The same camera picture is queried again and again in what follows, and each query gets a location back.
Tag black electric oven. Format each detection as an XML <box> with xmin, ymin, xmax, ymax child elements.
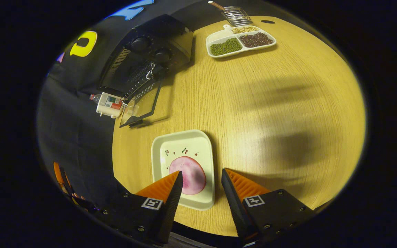
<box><xmin>98</xmin><ymin>14</ymin><xmax>194</xmax><ymax>128</ymax></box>

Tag metal wire holder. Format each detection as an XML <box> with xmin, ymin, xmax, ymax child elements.
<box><xmin>221</xmin><ymin>6</ymin><xmax>253</xmax><ymax>27</ymax></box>

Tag red label plastic bottle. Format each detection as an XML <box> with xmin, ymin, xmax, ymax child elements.
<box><xmin>89</xmin><ymin>93</ymin><xmax>124</xmax><ymax>110</ymax></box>

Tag white square plate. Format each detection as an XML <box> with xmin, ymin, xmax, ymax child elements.
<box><xmin>151</xmin><ymin>130</ymin><xmax>215</xmax><ymax>211</ymax></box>

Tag white toaster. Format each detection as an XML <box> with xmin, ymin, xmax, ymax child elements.
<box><xmin>96</xmin><ymin>92</ymin><xmax>126</xmax><ymax>118</ymax></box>

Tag white divided bean tray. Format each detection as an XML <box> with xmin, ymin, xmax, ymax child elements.
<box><xmin>206</xmin><ymin>24</ymin><xmax>277</xmax><ymax>58</ymax></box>

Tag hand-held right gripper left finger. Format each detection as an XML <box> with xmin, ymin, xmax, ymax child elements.
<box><xmin>95</xmin><ymin>170</ymin><xmax>184</xmax><ymax>245</ymax></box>

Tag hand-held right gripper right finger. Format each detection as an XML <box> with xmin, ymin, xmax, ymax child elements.
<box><xmin>221</xmin><ymin>168</ymin><xmax>318</xmax><ymax>243</ymax></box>

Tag pink round food slice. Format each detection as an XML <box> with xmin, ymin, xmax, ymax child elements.
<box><xmin>169</xmin><ymin>156</ymin><xmax>207</xmax><ymax>195</ymax></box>

